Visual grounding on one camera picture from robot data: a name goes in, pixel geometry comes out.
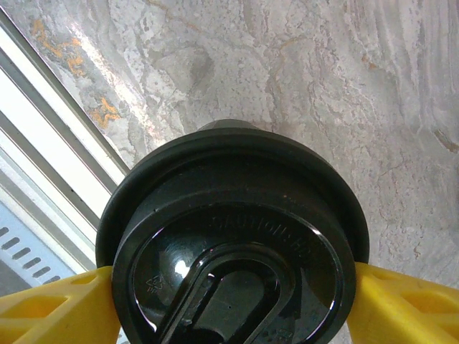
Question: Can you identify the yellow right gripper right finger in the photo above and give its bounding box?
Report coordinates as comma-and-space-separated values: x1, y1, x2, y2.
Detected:
349, 260, 459, 344

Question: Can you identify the black plastic cup lid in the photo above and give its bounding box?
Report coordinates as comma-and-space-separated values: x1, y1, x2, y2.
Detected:
95, 123, 370, 344

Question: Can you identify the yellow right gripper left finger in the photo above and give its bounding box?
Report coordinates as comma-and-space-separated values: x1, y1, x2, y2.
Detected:
0, 264, 121, 344

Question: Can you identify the grey slotted cable duct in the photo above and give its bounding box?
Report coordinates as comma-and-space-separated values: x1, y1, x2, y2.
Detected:
0, 199, 75, 290

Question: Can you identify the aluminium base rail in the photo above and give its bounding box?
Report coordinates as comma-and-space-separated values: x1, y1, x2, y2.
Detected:
0, 6, 132, 277

